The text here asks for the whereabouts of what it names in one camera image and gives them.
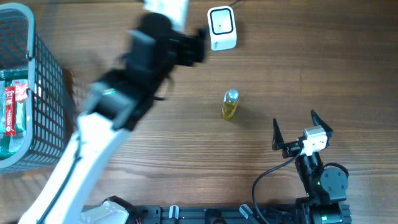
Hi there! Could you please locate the grey plastic shopping basket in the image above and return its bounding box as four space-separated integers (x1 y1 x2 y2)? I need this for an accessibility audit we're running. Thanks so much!
1 2 67 174

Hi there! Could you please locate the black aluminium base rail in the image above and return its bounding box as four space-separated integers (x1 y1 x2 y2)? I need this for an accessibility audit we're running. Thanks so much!
124 203 352 224

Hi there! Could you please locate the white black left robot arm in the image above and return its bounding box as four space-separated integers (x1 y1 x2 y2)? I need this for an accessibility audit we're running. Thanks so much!
20 12 206 223

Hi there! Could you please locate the green 3M gloves package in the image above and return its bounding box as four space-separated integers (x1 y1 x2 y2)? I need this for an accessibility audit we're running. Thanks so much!
1 70 29 160

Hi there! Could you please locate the red Nescafe coffee stick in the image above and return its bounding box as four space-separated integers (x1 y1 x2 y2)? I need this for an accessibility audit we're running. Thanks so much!
5 86 16 136

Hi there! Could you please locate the yellow oil bottle silver cap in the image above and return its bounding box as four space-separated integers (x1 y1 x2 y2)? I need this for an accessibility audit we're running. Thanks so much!
221 89 239 120

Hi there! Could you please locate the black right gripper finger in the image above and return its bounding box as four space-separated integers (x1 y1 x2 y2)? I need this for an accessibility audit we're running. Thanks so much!
310 110 332 133
272 118 284 145

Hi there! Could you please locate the pale green snack packet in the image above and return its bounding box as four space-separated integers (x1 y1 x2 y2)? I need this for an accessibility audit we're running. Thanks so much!
1 79 29 134

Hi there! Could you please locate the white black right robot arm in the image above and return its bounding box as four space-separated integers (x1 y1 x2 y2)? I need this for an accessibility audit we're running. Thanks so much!
272 110 351 224

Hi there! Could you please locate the white barcode scanner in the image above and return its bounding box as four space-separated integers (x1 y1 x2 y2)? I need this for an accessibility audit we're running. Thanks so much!
207 6 237 51

